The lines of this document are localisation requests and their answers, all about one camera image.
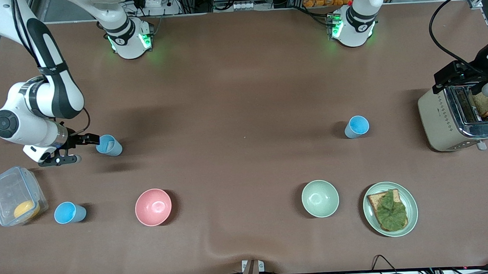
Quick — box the blue plastic cup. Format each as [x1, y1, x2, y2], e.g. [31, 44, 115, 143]
[95, 134, 123, 158]
[344, 115, 370, 139]
[53, 201, 88, 225]

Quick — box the brown bread slice in toaster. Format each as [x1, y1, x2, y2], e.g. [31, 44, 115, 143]
[469, 90, 488, 118]

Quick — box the beige and chrome toaster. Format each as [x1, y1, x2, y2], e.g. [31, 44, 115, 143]
[416, 82, 488, 153]

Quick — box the clear plastic food container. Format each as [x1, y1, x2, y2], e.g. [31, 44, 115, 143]
[0, 165, 50, 227]

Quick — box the round yellow food piece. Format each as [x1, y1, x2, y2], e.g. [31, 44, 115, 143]
[13, 200, 41, 220]

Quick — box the pink bowl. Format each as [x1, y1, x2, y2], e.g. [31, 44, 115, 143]
[134, 188, 173, 228]

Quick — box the pale green plate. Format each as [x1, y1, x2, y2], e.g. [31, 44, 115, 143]
[362, 181, 420, 239]

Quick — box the brown table cover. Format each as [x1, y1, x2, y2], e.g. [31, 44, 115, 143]
[0, 0, 488, 274]

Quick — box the toast slice under lettuce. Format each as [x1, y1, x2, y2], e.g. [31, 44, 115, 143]
[367, 188, 409, 233]

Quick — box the green lettuce leaf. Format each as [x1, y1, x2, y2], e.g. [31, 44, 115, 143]
[373, 189, 408, 232]

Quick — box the pale green bowl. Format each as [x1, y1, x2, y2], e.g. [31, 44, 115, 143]
[300, 179, 341, 219]

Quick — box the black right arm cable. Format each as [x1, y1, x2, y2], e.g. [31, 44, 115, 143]
[11, 0, 92, 138]

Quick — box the black looped floor cable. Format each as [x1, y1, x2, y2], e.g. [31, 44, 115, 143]
[371, 254, 399, 274]

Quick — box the metal bracket with post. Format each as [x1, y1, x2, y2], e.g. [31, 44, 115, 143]
[238, 259, 265, 274]

